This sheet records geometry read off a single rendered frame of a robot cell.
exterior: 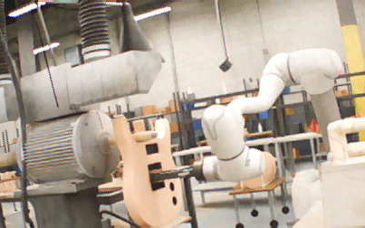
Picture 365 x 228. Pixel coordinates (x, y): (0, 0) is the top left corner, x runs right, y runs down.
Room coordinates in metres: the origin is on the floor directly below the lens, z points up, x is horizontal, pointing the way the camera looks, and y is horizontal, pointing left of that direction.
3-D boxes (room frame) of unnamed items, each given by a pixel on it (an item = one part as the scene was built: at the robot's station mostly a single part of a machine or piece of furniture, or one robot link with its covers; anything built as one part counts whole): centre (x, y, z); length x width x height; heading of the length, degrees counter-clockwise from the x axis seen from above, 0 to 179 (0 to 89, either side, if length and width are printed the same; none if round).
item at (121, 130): (1.67, 0.35, 1.28); 0.07 x 0.04 x 0.10; 158
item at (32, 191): (1.85, 0.69, 1.11); 0.36 x 0.24 x 0.04; 68
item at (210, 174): (1.68, 0.06, 1.10); 0.09 x 0.06 x 0.09; 158
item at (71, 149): (1.84, 0.63, 1.25); 0.41 x 0.27 x 0.26; 68
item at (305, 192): (2.24, -0.34, 0.87); 0.18 x 0.16 x 0.22; 59
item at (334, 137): (1.25, -0.28, 1.15); 0.03 x 0.03 x 0.09
